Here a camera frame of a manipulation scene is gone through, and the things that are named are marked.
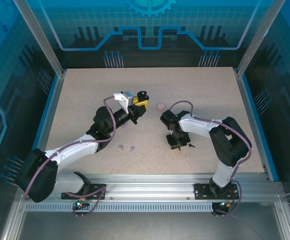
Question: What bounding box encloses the small LED circuit board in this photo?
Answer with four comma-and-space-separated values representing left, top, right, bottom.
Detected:
75, 198, 89, 210
214, 201, 235, 210

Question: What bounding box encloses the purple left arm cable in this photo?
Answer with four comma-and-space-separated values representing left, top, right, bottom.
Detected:
24, 96, 117, 219

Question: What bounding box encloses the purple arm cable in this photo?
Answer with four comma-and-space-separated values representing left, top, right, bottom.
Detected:
24, 96, 117, 219
168, 100, 253, 219

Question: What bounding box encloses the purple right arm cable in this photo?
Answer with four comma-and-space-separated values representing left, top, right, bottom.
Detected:
168, 100, 253, 219

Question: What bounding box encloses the aluminium frame rail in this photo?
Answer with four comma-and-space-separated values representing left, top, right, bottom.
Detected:
17, 173, 284, 203

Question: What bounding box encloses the aluminium side rail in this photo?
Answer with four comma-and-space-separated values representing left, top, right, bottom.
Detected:
36, 69, 68, 153
234, 67, 273, 181

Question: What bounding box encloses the slotted grey cable duct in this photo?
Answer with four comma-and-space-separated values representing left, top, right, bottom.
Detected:
24, 202, 215, 213

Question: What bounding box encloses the aluminium frame post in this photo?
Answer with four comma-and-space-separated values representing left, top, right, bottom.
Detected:
236, 0, 278, 77
12, 0, 67, 77

